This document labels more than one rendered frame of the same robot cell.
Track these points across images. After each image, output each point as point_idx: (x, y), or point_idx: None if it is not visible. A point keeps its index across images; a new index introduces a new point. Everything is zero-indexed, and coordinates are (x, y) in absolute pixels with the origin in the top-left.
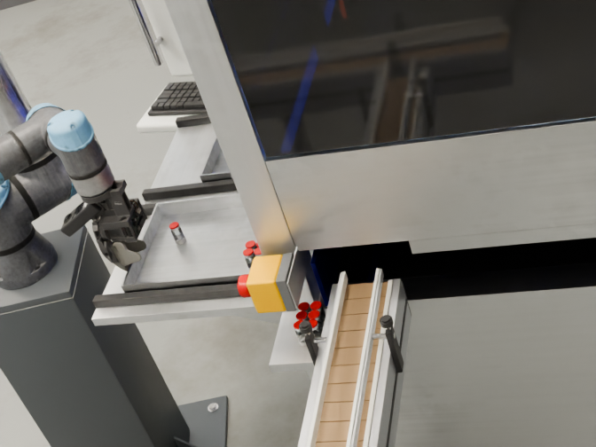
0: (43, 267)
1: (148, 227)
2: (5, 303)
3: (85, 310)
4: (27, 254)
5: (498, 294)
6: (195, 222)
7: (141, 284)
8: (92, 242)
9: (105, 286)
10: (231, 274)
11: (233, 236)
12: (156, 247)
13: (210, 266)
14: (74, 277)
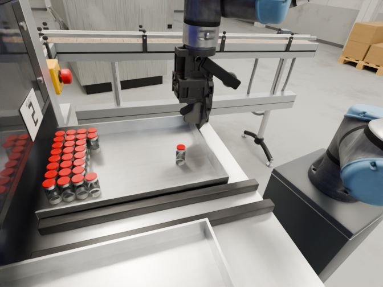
0: (312, 171)
1: (212, 153)
2: (307, 155)
3: (271, 191)
4: (322, 158)
5: None
6: (180, 181)
7: (175, 115)
8: (338, 243)
9: (304, 245)
10: (115, 140)
11: (129, 170)
12: (200, 156)
13: (137, 145)
14: (286, 182)
